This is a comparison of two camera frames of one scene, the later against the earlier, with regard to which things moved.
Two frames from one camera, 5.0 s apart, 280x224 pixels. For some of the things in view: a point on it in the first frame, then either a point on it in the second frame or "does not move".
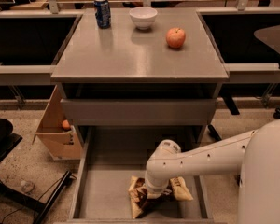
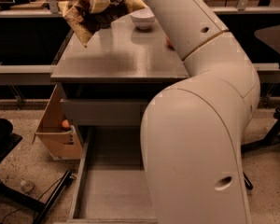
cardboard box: [59, 137] does not move
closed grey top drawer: [138, 112] does not move
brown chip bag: [141, 203] → [77, 11]
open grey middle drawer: [109, 155] does not move
